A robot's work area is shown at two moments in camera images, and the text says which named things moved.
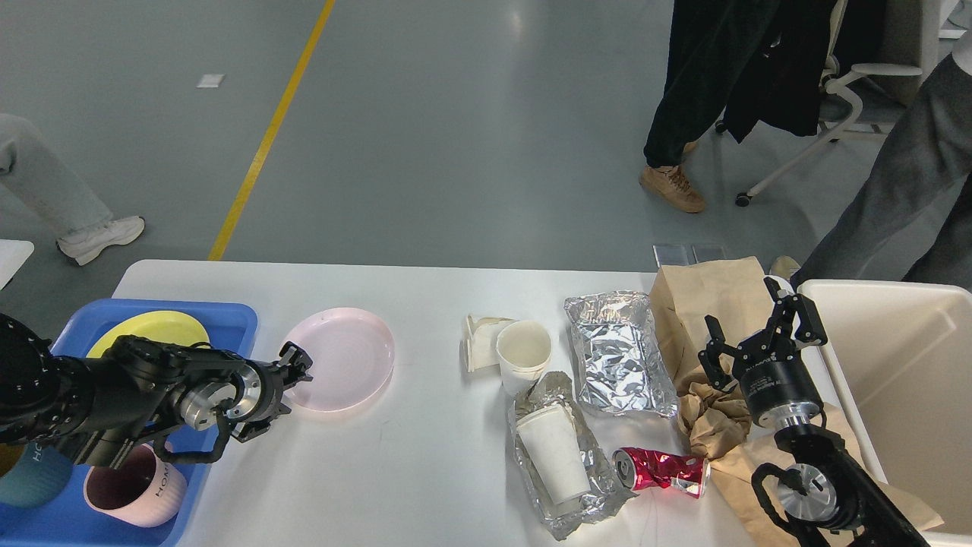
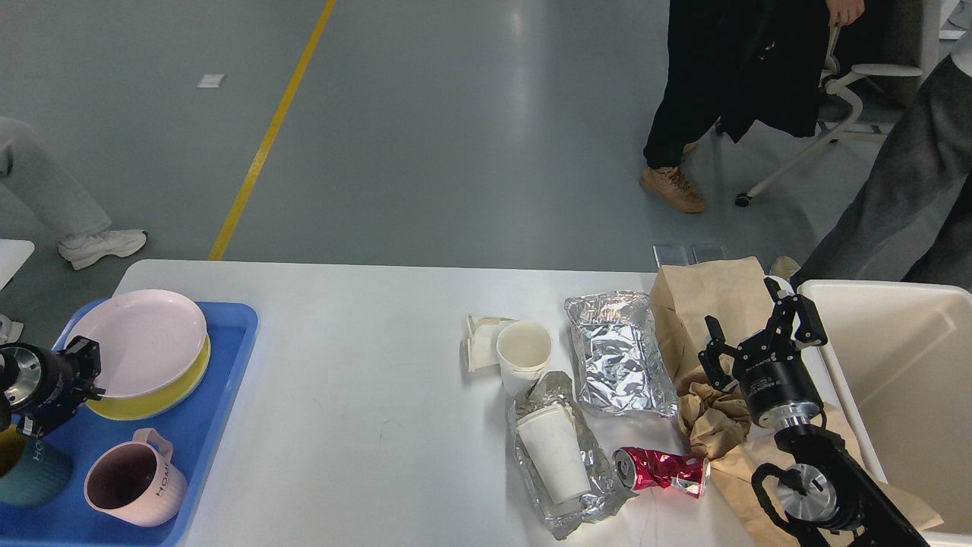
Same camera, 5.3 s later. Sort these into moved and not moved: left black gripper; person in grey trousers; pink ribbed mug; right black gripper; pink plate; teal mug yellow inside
Moved: pink plate; left black gripper
Not moved: right black gripper; person in grey trousers; pink ribbed mug; teal mug yellow inside
